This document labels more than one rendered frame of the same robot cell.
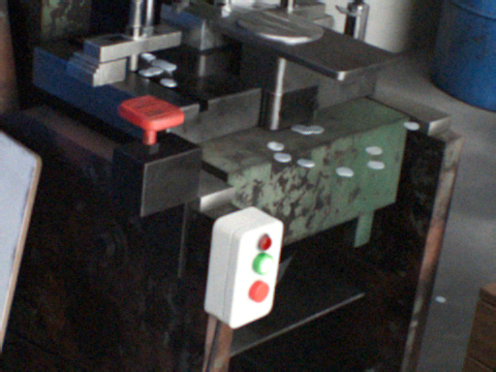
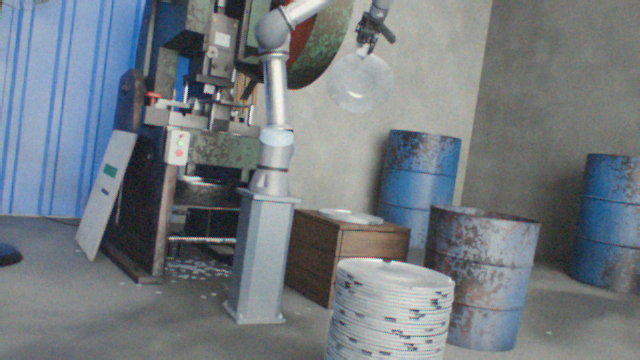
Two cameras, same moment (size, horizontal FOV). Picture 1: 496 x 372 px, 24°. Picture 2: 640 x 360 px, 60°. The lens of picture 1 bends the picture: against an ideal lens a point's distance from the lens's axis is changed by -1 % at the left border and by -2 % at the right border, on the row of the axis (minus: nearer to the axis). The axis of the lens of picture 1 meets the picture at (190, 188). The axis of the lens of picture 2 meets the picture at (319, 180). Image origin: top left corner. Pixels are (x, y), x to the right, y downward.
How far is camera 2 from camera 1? 1.42 m
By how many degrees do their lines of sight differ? 24
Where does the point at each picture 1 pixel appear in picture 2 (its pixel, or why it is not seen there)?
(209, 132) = (186, 124)
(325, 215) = (225, 161)
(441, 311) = not seen: hidden behind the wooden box
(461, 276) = not seen: hidden behind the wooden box
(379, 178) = (250, 157)
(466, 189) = not seen: hidden behind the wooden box
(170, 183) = (156, 116)
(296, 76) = (219, 113)
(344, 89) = (244, 131)
